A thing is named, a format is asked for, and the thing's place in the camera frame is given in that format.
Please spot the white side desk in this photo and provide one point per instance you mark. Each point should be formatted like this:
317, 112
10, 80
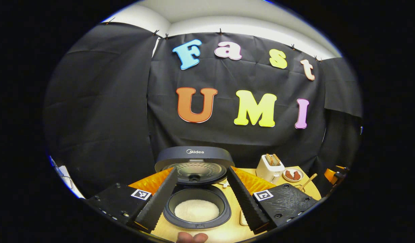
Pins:
70, 184

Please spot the toast slice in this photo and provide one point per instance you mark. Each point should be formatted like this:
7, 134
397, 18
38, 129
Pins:
276, 159
268, 159

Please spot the white round plate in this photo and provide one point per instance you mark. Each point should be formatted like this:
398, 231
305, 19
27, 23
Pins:
292, 180

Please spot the brown meat piece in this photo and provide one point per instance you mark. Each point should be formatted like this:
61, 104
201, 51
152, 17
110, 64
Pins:
296, 175
288, 174

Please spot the white toaster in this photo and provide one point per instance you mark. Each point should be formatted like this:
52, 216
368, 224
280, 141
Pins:
268, 172

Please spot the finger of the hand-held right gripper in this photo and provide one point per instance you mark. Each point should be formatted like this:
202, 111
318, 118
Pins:
330, 175

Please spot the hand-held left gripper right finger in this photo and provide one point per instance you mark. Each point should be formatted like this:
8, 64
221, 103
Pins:
246, 202

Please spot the wooden spoon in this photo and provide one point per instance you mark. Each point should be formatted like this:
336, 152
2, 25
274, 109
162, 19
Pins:
309, 181

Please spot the dark grey rice cooker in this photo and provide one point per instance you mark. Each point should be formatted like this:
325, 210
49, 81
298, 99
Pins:
193, 153

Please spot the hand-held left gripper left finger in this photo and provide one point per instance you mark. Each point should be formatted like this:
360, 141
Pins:
158, 202

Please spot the white rice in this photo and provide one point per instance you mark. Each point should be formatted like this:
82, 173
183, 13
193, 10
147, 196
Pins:
197, 211

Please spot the black backdrop cloth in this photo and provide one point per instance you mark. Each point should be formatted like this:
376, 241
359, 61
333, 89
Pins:
109, 118

